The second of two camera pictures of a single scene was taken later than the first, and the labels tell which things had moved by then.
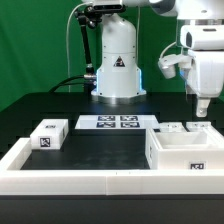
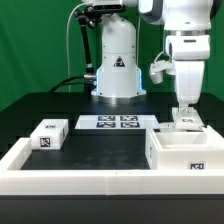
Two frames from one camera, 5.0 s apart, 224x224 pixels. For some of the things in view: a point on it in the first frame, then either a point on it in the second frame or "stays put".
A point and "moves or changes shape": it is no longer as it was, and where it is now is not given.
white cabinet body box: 184,150 stays put
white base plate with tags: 117,122 stays put
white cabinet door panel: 199,126 moves or changes shape
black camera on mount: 97,9 stays put
